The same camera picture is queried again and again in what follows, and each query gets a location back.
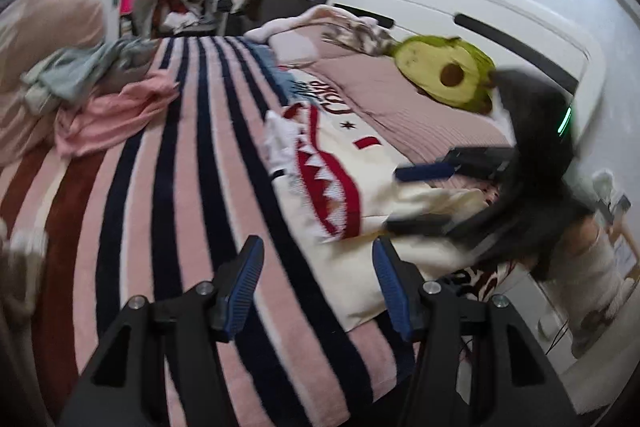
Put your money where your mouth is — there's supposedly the cream hoodie white collar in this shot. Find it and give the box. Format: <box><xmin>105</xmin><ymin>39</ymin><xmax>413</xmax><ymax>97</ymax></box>
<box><xmin>264</xmin><ymin>102</ymin><xmax>487</xmax><ymax>331</ymax></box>

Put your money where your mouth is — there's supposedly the dark brown clothes pile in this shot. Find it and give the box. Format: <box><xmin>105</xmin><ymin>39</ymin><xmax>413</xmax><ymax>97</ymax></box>
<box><xmin>1</xmin><ymin>223</ymin><xmax>48</xmax><ymax>426</ymax></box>

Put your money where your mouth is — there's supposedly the chair with grey clothes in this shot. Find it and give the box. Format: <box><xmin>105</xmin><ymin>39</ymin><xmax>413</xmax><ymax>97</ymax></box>
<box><xmin>131</xmin><ymin>0</ymin><xmax>205</xmax><ymax>38</ymax></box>

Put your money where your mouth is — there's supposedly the person right hand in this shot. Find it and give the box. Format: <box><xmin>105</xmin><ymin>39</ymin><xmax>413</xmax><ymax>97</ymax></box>
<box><xmin>563</xmin><ymin>216</ymin><xmax>600</xmax><ymax>256</ymax></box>

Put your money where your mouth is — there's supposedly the pink ribbed pillow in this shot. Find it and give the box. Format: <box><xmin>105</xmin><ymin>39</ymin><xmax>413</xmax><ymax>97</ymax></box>
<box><xmin>268</xmin><ymin>25</ymin><xmax>508</xmax><ymax>162</ymax></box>

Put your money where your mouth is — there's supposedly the avocado plush toy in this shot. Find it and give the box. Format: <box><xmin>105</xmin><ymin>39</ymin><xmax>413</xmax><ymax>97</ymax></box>
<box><xmin>393</xmin><ymin>36</ymin><xmax>495</xmax><ymax>115</ymax></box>

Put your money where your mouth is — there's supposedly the striped fleece blanket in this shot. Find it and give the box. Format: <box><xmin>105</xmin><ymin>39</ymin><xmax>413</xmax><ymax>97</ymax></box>
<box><xmin>1</xmin><ymin>38</ymin><xmax>414</xmax><ymax>426</ymax></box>

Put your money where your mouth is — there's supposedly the white bed headboard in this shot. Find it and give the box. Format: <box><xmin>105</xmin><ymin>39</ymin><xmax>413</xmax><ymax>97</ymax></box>
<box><xmin>328</xmin><ymin>0</ymin><xmax>606</xmax><ymax>140</ymax></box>

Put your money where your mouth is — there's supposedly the brown patterned scarf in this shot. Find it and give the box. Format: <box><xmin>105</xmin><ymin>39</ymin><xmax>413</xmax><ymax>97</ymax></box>
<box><xmin>322</xmin><ymin>20</ymin><xmax>397</xmax><ymax>56</ymax></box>

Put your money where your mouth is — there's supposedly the pink crumpled garment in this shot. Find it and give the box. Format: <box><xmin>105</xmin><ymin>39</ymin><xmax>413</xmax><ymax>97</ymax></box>
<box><xmin>54</xmin><ymin>70</ymin><xmax>179</xmax><ymax>158</ymax></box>

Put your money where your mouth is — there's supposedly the white fluffy garment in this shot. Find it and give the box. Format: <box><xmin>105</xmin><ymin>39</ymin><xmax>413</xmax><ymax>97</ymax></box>
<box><xmin>243</xmin><ymin>4</ymin><xmax>360</xmax><ymax>44</ymax></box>

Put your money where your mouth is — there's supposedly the black desk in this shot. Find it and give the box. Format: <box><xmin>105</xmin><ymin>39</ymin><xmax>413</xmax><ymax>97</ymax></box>
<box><xmin>215</xmin><ymin>0</ymin><xmax>314</xmax><ymax>37</ymax></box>

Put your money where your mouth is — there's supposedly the grey green crumpled garment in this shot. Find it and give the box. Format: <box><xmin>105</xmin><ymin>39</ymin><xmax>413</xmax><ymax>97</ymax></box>
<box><xmin>21</xmin><ymin>37</ymin><xmax>157</xmax><ymax>116</ymax></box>

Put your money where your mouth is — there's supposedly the rolled pink grey duvet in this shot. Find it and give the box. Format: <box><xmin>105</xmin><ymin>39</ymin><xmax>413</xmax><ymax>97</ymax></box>
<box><xmin>1</xmin><ymin>0</ymin><xmax>105</xmax><ymax>166</ymax></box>

